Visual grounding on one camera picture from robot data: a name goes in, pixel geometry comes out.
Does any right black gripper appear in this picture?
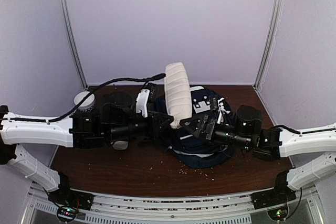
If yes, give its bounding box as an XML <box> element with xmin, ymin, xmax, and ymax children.
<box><xmin>180</xmin><ymin>114</ymin><xmax>252</xmax><ymax>151</ymax></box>

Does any navy blue backpack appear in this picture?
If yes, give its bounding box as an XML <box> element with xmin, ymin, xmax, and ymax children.
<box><xmin>160</xmin><ymin>86</ymin><xmax>235</xmax><ymax>169</ymax></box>

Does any beige ribbed pencil case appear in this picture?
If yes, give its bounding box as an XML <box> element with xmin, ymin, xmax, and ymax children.
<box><xmin>164</xmin><ymin>62</ymin><xmax>193</xmax><ymax>130</ymax></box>

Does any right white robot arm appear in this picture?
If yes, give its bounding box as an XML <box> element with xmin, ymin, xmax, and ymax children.
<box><xmin>180</xmin><ymin>105</ymin><xmax>335</xmax><ymax>209</ymax></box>

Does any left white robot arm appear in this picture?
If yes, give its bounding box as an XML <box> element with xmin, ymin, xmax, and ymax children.
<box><xmin>1</xmin><ymin>89</ymin><xmax>174</xmax><ymax>210</ymax></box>

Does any beige glasses case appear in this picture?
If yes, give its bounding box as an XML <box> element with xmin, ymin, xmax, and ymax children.
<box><xmin>112</xmin><ymin>141</ymin><xmax>129</xmax><ymax>151</ymax></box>

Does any white patterned bowl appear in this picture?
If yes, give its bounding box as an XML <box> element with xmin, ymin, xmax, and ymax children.
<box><xmin>73</xmin><ymin>91</ymin><xmax>96</xmax><ymax>113</ymax></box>

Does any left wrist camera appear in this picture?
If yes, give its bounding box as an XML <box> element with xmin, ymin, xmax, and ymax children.
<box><xmin>135</xmin><ymin>82</ymin><xmax>157</xmax><ymax>118</ymax></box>

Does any front aluminium rail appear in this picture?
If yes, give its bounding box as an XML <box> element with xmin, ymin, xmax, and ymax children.
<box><xmin>20</xmin><ymin>191</ymin><xmax>323</xmax><ymax>224</ymax></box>

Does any right aluminium frame post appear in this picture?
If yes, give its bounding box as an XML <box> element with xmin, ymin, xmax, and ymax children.
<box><xmin>254</xmin><ymin>0</ymin><xmax>284</xmax><ymax>90</ymax></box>

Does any aluminium frame post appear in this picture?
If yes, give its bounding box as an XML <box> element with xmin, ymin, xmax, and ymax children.
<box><xmin>60</xmin><ymin>0</ymin><xmax>88</xmax><ymax>89</ymax></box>
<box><xmin>254</xmin><ymin>0</ymin><xmax>284</xmax><ymax>90</ymax></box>

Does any left aluminium frame post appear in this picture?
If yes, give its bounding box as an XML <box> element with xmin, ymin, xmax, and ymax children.
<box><xmin>60</xmin><ymin>0</ymin><xmax>88</xmax><ymax>89</ymax></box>

